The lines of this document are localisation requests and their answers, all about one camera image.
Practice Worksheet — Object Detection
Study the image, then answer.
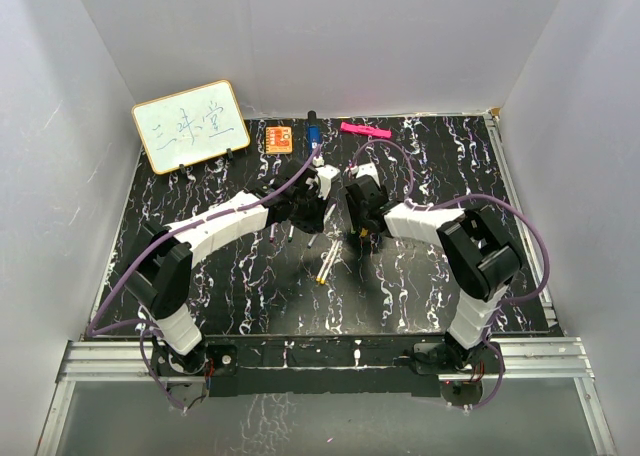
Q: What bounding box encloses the blue white pen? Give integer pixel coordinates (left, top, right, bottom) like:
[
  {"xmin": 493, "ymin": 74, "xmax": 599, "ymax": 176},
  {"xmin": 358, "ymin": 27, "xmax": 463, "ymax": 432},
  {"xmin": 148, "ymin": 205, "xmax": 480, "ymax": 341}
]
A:
[{"xmin": 305, "ymin": 203, "xmax": 337, "ymax": 250}]

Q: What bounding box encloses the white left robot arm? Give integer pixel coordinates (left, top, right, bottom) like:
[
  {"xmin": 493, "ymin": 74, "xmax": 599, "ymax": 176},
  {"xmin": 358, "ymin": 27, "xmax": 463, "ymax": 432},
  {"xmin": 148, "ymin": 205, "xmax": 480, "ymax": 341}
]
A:
[{"xmin": 124, "ymin": 161, "xmax": 339, "ymax": 375}]

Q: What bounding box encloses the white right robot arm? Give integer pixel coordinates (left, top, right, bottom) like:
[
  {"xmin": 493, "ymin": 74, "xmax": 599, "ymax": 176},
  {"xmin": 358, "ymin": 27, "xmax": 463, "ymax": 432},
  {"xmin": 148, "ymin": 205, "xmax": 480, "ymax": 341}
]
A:
[{"xmin": 346, "ymin": 166, "xmax": 525, "ymax": 373}]

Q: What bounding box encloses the yellow tipped white pen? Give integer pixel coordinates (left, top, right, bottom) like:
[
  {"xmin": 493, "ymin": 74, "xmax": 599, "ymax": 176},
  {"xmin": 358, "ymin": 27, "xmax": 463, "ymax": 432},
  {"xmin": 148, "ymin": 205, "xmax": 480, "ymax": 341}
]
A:
[{"xmin": 316, "ymin": 240, "xmax": 340, "ymax": 284}]

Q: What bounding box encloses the orange tipped white pen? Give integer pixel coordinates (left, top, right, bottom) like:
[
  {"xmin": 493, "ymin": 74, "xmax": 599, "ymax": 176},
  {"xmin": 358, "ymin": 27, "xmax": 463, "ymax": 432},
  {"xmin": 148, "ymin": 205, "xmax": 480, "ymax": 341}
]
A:
[{"xmin": 322, "ymin": 241, "xmax": 342, "ymax": 285}]

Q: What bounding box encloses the pink plastic clip bar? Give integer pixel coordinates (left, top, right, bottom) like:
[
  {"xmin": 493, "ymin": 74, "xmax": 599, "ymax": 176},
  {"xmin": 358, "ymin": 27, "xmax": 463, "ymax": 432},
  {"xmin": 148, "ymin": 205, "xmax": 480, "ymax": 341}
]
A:
[{"xmin": 340, "ymin": 121, "xmax": 392, "ymax": 140}]

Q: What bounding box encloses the orange small notebook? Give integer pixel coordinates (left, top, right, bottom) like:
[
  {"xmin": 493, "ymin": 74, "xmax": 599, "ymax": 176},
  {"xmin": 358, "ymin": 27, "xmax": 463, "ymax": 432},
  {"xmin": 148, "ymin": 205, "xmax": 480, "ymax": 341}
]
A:
[{"xmin": 265, "ymin": 126, "xmax": 293, "ymax": 154}]

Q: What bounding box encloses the blue stapler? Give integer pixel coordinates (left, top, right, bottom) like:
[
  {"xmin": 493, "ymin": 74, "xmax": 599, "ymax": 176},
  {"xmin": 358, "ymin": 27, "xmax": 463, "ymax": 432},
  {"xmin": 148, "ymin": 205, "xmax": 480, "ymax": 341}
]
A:
[{"xmin": 306, "ymin": 110, "xmax": 322, "ymax": 152}]

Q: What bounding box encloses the small whiteboard with writing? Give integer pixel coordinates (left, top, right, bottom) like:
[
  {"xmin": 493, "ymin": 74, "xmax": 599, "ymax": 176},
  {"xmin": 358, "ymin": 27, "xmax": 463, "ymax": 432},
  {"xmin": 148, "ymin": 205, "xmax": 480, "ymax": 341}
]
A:
[{"xmin": 131, "ymin": 80, "xmax": 251, "ymax": 175}]

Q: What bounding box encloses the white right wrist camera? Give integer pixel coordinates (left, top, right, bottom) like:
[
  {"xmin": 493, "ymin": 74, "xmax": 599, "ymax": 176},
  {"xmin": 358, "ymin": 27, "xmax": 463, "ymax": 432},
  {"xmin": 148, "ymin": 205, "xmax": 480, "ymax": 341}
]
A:
[{"xmin": 347, "ymin": 162, "xmax": 380, "ymax": 185}]

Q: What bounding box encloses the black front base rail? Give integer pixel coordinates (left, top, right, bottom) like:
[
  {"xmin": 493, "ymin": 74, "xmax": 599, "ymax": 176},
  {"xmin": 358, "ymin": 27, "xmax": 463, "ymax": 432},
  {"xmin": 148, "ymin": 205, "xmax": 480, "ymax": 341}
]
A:
[{"xmin": 151, "ymin": 334, "xmax": 505, "ymax": 404}]

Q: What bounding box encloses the aluminium frame rail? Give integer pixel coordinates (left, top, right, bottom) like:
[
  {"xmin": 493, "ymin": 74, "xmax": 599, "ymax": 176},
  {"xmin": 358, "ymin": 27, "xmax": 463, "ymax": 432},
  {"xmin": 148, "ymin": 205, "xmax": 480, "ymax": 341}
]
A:
[{"xmin": 35, "ymin": 341, "xmax": 151, "ymax": 455}]

